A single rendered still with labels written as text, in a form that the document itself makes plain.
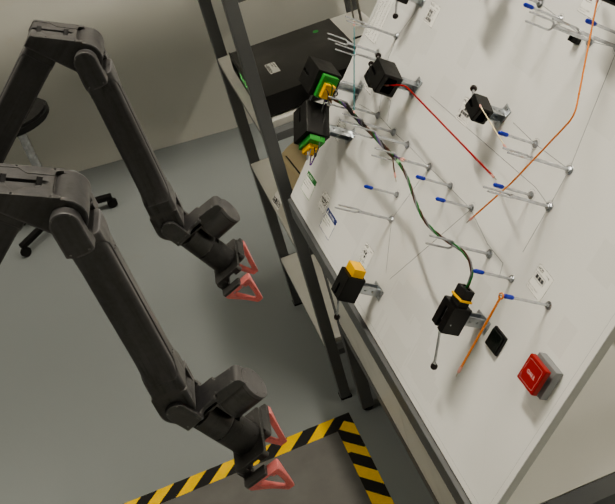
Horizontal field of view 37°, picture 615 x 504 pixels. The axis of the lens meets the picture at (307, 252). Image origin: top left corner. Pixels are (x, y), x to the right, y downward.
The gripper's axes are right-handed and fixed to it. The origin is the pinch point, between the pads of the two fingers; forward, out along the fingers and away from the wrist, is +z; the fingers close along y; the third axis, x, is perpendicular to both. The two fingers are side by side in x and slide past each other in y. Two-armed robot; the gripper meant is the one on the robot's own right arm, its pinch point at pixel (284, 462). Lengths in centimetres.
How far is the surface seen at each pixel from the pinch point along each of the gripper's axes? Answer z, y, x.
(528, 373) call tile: 15.6, -0.9, -40.4
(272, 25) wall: 59, 318, 10
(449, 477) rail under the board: 29.3, 2.3, -14.5
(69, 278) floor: 44, 225, 134
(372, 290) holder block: 20, 49, -16
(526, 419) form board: 22.0, -3.1, -34.8
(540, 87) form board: 1, 40, -70
